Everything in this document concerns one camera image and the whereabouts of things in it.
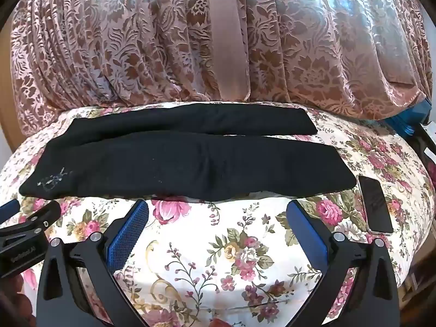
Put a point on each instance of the brown wooden furniture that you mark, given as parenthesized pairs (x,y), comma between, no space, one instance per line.
(415,276)

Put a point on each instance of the blue plastic object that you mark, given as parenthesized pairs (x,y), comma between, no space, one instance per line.
(407,119)

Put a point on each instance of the black smartphone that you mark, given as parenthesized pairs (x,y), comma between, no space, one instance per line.
(374,204)

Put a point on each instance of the brown floral curtain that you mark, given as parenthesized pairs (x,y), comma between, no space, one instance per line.
(102,41)

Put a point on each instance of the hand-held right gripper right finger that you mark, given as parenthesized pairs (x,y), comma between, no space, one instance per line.
(303,235)

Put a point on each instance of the floral bed sheet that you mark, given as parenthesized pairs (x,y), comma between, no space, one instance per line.
(221,245)

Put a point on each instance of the black pants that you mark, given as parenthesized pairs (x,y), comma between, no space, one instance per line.
(170,163)

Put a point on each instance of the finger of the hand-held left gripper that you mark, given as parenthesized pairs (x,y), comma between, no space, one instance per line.
(37,218)
(8,208)

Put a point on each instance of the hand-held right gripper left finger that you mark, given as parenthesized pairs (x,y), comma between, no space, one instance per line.
(131,230)

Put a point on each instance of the plain pink curtain band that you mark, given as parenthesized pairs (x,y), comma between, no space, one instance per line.
(228,41)

